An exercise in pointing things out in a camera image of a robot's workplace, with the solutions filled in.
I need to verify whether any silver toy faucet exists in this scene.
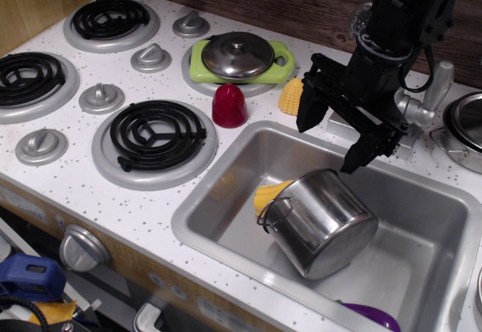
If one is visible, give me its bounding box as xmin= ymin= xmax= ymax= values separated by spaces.
xmin=325 ymin=2 xmax=456 ymax=161

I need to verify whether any back left stove burner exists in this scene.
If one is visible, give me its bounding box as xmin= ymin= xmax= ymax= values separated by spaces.
xmin=63 ymin=0 xmax=160 ymax=53

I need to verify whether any blue clamp tool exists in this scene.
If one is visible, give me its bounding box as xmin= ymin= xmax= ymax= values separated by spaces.
xmin=1 ymin=254 xmax=66 ymax=302

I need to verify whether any steel pot lid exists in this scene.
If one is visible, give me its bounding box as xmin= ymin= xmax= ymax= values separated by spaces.
xmin=202 ymin=32 xmax=275 ymax=80

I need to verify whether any yellow toy banana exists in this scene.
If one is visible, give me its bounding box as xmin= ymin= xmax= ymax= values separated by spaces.
xmin=252 ymin=180 xmax=293 ymax=216

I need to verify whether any stainless steel sink basin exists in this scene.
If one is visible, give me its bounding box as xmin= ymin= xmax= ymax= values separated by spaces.
xmin=172 ymin=121 xmax=481 ymax=331

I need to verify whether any far left stove burner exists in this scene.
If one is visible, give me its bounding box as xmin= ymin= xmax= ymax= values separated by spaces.
xmin=1 ymin=52 xmax=80 ymax=124

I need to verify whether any yellow cloth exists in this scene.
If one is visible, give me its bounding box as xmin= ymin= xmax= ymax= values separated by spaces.
xmin=34 ymin=300 xmax=77 ymax=324

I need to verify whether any yellow toy corn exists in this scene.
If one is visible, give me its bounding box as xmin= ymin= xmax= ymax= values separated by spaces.
xmin=278 ymin=78 xmax=304 ymax=116

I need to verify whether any black cable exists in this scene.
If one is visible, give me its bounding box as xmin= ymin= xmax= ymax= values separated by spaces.
xmin=0 ymin=294 xmax=52 ymax=332

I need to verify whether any silver oven door handle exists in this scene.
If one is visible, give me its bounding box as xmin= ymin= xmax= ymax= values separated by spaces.
xmin=133 ymin=303 xmax=164 ymax=332

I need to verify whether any purple toy eggplant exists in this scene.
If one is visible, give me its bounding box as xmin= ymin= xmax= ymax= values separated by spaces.
xmin=336 ymin=300 xmax=401 ymax=332

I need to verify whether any silver stove knob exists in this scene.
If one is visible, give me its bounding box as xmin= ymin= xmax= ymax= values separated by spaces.
xmin=130 ymin=43 xmax=172 ymax=73
xmin=15 ymin=128 xmax=69 ymax=166
xmin=172 ymin=11 xmax=210 ymax=38
xmin=79 ymin=83 xmax=125 ymax=114

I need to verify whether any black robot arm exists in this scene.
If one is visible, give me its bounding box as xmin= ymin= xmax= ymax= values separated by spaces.
xmin=297 ymin=0 xmax=456 ymax=174

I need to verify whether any red toy pepper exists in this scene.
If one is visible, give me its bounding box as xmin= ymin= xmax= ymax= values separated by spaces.
xmin=212 ymin=84 xmax=249 ymax=129

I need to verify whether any silver stove knob lower left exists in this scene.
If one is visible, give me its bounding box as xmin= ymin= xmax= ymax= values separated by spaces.
xmin=15 ymin=128 xmax=69 ymax=166

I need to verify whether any silver oven front knob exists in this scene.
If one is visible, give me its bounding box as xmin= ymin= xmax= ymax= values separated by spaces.
xmin=59 ymin=224 xmax=111 ymax=273

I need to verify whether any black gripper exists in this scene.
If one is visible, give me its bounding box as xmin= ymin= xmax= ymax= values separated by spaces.
xmin=296 ymin=46 xmax=410 ymax=174

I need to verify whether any stainless steel pot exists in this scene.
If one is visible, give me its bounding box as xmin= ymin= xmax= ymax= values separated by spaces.
xmin=257 ymin=169 xmax=378 ymax=280

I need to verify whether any silver stove knob upper middle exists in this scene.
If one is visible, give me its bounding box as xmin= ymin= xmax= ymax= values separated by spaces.
xmin=130 ymin=43 xmax=172 ymax=73

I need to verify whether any green cutting board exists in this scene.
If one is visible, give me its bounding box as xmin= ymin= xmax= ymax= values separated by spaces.
xmin=188 ymin=40 xmax=295 ymax=84

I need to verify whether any silver stove knob top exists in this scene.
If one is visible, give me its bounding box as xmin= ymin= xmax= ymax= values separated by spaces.
xmin=172 ymin=11 xmax=210 ymax=38

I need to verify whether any front stove burner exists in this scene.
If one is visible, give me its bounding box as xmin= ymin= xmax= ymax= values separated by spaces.
xmin=91 ymin=100 xmax=218 ymax=191

